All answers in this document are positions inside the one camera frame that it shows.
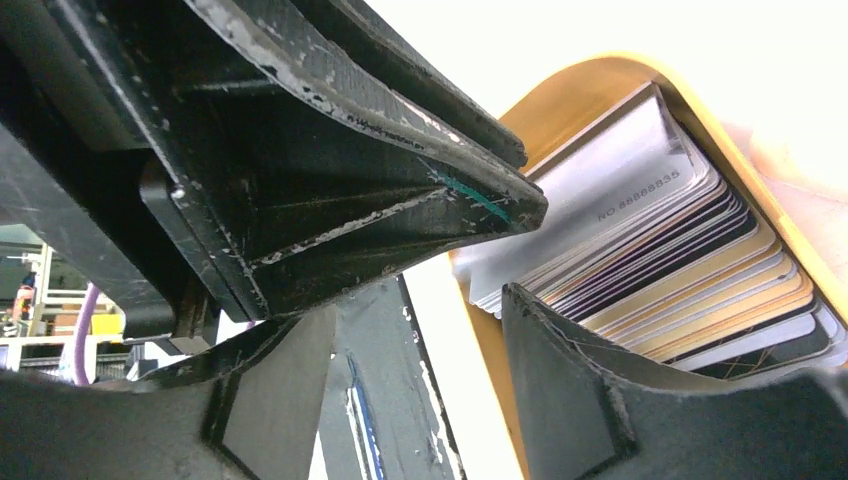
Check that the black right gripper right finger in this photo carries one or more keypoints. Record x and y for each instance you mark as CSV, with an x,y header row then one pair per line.
x,y
590,409

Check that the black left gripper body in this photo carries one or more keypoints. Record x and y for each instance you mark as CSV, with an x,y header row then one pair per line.
x,y
72,170

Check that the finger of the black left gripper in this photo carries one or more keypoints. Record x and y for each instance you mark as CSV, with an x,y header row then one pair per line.
x,y
382,52
284,173

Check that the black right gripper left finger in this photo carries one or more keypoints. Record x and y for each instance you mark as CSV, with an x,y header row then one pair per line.
x,y
248,408

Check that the yellow box of cards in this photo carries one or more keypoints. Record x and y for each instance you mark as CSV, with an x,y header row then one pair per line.
x,y
715,279

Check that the silver credit card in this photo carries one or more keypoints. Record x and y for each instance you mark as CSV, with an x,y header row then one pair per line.
x,y
632,160

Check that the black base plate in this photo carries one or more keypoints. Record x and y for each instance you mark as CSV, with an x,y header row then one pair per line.
x,y
382,415

